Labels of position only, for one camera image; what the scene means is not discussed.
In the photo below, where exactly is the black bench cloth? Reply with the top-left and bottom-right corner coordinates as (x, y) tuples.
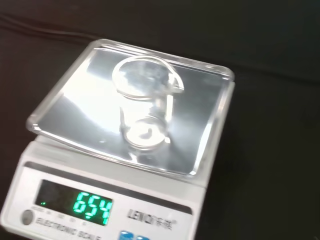
(0, 0), (320, 240)

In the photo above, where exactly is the white electronic balance steel pan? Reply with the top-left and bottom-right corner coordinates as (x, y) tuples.
(0, 38), (236, 240)

